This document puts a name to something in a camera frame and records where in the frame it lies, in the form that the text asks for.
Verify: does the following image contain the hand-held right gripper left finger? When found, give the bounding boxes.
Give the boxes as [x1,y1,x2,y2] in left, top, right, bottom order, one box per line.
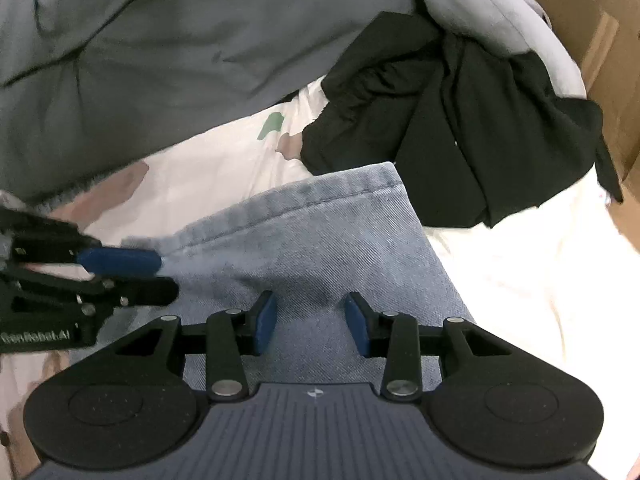
[75,291,278,401]

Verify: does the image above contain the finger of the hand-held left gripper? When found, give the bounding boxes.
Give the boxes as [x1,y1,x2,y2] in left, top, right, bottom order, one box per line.
[5,272,180,321]
[12,240,163,277]

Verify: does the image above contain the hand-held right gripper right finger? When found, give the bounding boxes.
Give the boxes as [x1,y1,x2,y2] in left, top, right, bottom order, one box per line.
[345,292,566,401]

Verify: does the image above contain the blue denim pants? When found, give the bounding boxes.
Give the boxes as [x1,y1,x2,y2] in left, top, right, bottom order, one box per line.
[70,161,476,396]

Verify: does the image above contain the bear print bedsheet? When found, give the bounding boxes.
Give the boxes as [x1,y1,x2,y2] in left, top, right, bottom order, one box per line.
[0,80,640,480]

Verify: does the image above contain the dark green cloth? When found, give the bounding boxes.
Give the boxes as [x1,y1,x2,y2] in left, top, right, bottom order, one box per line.
[0,0,426,206]

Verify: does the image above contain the black crumpled garment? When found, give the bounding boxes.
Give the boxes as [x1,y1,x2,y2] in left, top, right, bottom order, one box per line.
[300,11,625,230]

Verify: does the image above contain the light grey garment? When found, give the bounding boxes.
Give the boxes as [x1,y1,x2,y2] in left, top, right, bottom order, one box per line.
[407,0,588,101]

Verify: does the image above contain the flat cardboard sheet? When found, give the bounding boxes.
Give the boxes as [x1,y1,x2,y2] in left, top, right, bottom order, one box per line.
[500,0,640,256]

